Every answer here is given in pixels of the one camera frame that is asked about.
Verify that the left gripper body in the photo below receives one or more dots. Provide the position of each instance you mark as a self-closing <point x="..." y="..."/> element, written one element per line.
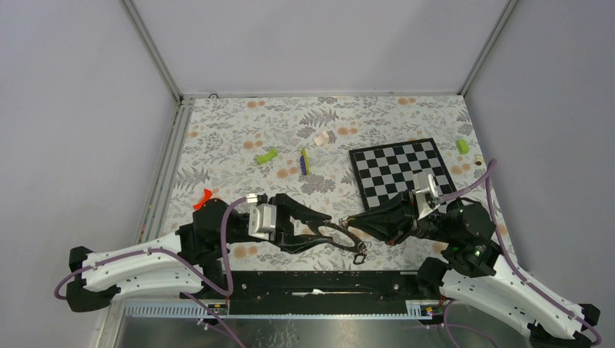
<point x="283" y="222"/>

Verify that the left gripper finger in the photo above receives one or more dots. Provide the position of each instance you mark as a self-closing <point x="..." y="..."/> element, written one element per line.
<point x="299" y="244"/>
<point x="287" y="208"/>

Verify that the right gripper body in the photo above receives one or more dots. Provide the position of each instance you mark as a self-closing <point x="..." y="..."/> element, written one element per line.
<point x="431" y="226"/>

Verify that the large silver keyring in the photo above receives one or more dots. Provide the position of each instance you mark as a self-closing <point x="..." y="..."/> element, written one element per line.
<point x="341" y="238"/>

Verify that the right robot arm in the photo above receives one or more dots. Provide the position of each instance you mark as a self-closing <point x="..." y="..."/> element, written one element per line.
<point x="475" y="270"/>

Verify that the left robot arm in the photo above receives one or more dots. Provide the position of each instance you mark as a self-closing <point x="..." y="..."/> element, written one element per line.
<point x="195" y="257"/>

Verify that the black white chessboard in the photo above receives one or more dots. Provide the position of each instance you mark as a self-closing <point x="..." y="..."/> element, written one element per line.
<point x="383" y="171"/>

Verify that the green curved block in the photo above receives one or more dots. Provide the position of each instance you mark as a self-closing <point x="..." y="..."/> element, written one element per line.
<point x="267" y="157"/>

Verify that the cream toy block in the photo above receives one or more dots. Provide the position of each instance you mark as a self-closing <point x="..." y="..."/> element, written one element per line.
<point x="322" y="139"/>

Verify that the red curved block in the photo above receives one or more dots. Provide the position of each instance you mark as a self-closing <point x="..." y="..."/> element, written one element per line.
<point x="206" y="196"/>

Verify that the floral table mat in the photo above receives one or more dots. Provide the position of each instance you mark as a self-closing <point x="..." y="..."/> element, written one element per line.
<point x="224" y="136"/>

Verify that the small green block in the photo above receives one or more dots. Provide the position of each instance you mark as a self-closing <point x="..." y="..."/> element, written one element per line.
<point x="462" y="146"/>

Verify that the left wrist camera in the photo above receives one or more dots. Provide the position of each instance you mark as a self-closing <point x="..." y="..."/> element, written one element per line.
<point x="262" y="217"/>

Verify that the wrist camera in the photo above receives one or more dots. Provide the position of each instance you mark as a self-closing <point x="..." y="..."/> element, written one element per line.
<point x="262" y="217"/>
<point x="426" y="195"/>

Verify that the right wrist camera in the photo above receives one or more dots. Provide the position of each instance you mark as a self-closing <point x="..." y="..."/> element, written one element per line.
<point x="426" y="195"/>

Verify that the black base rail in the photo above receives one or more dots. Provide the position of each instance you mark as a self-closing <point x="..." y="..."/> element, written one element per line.
<point x="384" y="292"/>

